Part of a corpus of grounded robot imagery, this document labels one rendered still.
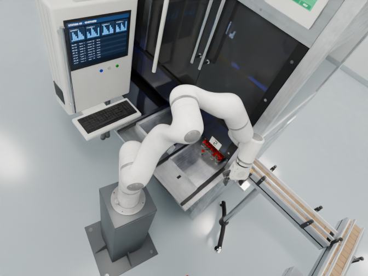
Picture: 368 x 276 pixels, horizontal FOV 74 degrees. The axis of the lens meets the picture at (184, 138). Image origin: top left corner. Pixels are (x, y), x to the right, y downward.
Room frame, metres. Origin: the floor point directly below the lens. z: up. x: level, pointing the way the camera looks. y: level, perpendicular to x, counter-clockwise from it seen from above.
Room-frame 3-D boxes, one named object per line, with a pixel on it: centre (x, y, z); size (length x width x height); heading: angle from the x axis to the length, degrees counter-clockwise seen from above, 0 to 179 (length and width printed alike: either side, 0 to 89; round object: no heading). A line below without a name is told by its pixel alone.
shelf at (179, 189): (0.99, 0.03, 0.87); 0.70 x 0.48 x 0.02; 61
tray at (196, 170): (0.97, -0.16, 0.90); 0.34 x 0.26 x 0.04; 151
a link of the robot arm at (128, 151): (0.59, 0.18, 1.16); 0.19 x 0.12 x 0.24; 28
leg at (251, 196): (1.01, -0.62, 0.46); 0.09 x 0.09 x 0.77; 61
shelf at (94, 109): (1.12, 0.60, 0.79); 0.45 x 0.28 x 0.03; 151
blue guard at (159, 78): (1.46, 0.53, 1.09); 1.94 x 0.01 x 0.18; 61
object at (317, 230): (0.94, -0.75, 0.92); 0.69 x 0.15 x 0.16; 61
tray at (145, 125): (1.14, 0.14, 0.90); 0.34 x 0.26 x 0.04; 151
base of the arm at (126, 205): (0.56, 0.16, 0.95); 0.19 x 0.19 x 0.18
